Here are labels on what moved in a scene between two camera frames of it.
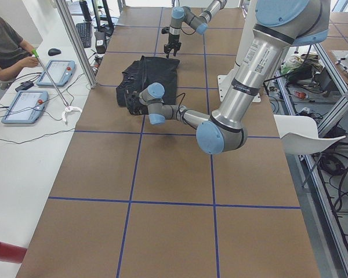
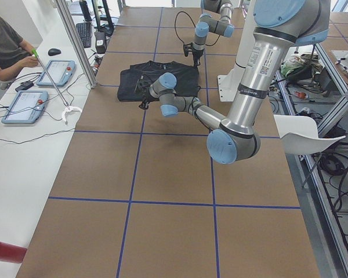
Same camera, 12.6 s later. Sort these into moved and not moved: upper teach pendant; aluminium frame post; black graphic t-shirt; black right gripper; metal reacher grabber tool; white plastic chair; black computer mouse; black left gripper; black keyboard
Moved: black graphic t-shirt; black right gripper; black left gripper
Not moved: black keyboard; metal reacher grabber tool; upper teach pendant; aluminium frame post; white plastic chair; black computer mouse
